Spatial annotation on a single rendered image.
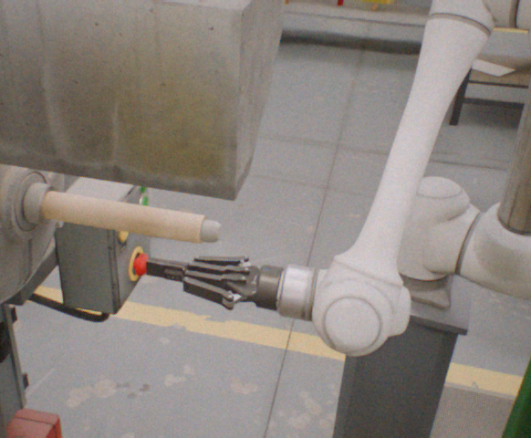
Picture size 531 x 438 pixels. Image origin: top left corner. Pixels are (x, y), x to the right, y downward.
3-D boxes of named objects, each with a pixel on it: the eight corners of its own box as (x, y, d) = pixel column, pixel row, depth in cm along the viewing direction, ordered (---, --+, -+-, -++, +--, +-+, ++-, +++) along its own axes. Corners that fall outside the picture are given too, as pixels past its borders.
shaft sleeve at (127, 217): (59, 195, 73) (52, 221, 73) (46, 187, 70) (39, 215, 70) (208, 219, 71) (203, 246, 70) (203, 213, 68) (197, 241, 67)
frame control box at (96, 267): (-31, 339, 107) (-63, 208, 94) (36, 266, 125) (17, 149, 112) (109, 365, 104) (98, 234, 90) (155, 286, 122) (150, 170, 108)
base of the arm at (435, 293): (369, 248, 167) (371, 231, 164) (454, 268, 161) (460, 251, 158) (354, 286, 152) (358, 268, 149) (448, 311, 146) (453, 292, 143)
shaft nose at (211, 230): (207, 222, 70) (203, 242, 70) (203, 217, 68) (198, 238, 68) (224, 224, 70) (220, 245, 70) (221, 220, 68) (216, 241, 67)
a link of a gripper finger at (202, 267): (248, 272, 106) (251, 267, 107) (186, 260, 107) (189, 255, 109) (247, 290, 108) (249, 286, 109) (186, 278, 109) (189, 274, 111)
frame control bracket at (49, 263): (-3, 303, 95) (-6, 282, 93) (60, 235, 110) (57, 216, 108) (23, 307, 94) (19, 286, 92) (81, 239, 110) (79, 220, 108)
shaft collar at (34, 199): (47, 188, 75) (37, 225, 74) (28, 177, 70) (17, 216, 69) (63, 191, 74) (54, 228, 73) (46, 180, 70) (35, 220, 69)
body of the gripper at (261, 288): (275, 322, 104) (221, 312, 105) (284, 291, 111) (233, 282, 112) (278, 286, 100) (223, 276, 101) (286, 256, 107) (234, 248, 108)
